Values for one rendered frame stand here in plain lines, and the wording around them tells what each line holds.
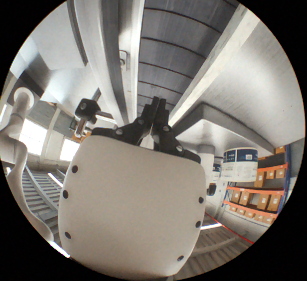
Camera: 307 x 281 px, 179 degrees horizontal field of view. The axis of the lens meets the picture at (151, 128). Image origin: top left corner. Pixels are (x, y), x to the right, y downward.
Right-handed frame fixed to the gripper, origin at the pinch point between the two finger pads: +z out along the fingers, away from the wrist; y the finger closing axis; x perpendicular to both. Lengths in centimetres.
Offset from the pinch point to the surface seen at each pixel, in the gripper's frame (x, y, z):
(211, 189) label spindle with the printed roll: -52, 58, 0
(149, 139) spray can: -13.7, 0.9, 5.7
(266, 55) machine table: 15.9, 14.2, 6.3
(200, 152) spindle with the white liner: -22.8, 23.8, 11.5
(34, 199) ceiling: -268, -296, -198
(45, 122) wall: -308, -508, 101
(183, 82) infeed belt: 2.9, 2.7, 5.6
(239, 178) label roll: -15.5, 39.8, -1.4
